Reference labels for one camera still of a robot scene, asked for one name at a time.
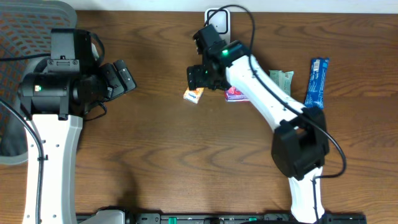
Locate red purple snack bag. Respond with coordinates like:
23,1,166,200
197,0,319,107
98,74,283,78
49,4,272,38
224,86,249,102

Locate small orange snack box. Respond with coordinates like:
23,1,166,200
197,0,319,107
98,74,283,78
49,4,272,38
183,88,204,104

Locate teal green snack packet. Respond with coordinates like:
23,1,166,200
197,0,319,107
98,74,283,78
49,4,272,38
269,70,294,96

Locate blue Oreo cookie pack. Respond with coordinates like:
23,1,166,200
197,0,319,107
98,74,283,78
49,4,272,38
304,58,330,110

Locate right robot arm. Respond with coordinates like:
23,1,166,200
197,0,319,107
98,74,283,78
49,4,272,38
187,40,329,223

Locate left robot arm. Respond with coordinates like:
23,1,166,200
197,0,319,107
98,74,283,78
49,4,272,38
21,58,136,223

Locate grey plastic mesh basket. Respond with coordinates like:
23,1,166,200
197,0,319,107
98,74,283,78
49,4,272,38
1,1,77,165

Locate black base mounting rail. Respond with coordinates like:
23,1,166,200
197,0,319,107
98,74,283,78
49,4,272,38
76,212,368,224

